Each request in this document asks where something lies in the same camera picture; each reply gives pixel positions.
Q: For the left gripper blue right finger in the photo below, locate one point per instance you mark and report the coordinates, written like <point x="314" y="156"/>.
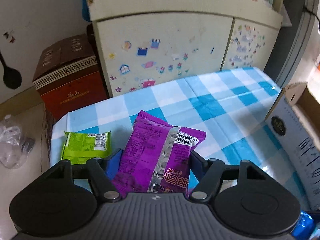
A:
<point x="198" y="165"/>

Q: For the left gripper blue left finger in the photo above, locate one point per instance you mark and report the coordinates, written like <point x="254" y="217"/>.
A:
<point x="112" y="163"/>

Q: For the green snack packet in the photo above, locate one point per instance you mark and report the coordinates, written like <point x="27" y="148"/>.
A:
<point x="80" y="147"/>

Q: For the purple snack bag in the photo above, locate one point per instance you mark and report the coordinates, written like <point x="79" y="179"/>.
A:
<point x="156" y="157"/>

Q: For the blue foil snack bag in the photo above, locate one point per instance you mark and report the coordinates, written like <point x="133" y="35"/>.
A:
<point x="304" y="227"/>

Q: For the blue checkered tablecloth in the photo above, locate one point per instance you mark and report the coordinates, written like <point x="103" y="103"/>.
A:
<point x="229" y="106"/>

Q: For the clear plastic bag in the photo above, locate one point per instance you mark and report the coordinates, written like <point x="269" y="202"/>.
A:
<point x="15" y="145"/>

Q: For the red brown gift box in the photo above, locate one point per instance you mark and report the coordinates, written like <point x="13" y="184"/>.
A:
<point x="68" y="76"/>

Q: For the cardboard box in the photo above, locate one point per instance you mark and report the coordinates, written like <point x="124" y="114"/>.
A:
<point x="294" y="120"/>

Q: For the cream cabinet with stickers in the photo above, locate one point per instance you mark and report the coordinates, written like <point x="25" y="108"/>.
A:
<point x="142" y="43"/>

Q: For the black vase wall decal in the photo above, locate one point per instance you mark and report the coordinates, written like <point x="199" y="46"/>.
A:
<point x="11" y="77"/>

